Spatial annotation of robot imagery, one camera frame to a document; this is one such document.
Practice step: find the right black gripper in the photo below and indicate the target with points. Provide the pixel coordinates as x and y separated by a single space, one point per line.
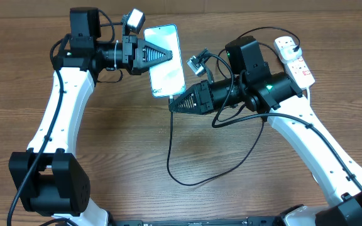
203 98

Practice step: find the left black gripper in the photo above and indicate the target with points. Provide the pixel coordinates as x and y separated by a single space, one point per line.
134 46

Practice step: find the blue Galaxy smartphone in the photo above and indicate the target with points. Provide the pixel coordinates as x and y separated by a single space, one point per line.
166 78

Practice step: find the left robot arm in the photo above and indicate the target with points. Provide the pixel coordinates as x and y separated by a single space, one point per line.
48 178

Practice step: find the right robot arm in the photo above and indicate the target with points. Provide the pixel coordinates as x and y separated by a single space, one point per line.
282 100

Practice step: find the white USB charger plug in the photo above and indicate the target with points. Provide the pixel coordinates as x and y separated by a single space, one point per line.
289 54

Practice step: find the white power strip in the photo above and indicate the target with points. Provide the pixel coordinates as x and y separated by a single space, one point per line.
297 69

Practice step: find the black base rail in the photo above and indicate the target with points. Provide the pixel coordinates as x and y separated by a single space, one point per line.
196 222

